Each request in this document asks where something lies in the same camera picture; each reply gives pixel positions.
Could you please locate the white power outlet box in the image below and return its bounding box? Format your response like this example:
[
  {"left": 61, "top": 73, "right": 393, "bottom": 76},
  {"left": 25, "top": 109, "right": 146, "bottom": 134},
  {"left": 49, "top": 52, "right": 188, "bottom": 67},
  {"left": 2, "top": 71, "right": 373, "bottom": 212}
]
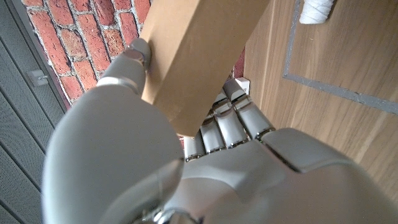
[{"left": 235, "top": 77, "right": 251, "bottom": 95}]

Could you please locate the small grey panel latch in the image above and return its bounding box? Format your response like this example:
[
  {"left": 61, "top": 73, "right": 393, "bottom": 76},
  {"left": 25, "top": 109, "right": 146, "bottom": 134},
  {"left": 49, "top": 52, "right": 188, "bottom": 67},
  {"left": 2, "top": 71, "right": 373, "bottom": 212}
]
[{"left": 26, "top": 69, "right": 50, "bottom": 87}]

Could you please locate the grey tape outline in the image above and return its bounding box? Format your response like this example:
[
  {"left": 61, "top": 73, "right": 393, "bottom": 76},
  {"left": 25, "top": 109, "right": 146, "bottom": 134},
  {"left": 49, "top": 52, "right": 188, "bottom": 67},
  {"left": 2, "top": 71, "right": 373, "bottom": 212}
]
[{"left": 282, "top": 0, "right": 398, "bottom": 115}]

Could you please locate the printed brick wall backdrop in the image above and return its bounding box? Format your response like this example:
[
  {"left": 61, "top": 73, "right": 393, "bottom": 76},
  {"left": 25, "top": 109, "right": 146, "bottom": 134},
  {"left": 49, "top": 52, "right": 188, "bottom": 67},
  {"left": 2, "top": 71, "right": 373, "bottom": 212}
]
[{"left": 21, "top": 0, "right": 249, "bottom": 108}]

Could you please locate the brown cardboard box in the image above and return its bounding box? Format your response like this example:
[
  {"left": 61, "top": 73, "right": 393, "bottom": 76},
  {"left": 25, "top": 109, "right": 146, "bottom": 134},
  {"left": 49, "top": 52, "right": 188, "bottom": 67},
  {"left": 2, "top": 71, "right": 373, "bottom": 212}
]
[{"left": 139, "top": 0, "right": 271, "bottom": 138}]

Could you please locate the dark grey perforated panel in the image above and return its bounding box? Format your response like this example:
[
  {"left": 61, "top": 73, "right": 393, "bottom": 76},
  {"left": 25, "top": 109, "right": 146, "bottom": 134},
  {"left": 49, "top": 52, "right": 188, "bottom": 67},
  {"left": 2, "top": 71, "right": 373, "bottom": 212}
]
[{"left": 0, "top": 0, "right": 72, "bottom": 224}]

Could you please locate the white thread spool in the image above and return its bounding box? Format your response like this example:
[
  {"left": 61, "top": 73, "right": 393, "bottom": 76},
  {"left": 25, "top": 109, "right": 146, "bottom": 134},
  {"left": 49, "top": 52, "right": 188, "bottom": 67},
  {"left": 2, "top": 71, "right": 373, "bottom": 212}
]
[{"left": 298, "top": 0, "right": 335, "bottom": 25}]

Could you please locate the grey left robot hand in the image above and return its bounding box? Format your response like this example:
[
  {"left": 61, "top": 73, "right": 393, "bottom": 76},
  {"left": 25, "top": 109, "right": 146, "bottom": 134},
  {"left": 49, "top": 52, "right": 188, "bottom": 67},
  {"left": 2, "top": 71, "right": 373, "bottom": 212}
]
[{"left": 42, "top": 37, "right": 398, "bottom": 224}]

